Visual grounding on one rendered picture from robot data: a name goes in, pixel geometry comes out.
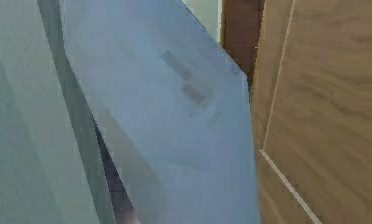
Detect pale blue room door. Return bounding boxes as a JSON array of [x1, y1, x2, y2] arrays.
[[59, 0, 262, 224]]

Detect light brown wooden door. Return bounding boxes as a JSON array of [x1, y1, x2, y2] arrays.
[[249, 0, 372, 224]]

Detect dark brown door frame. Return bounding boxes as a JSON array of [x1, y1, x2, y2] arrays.
[[219, 0, 266, 88]]

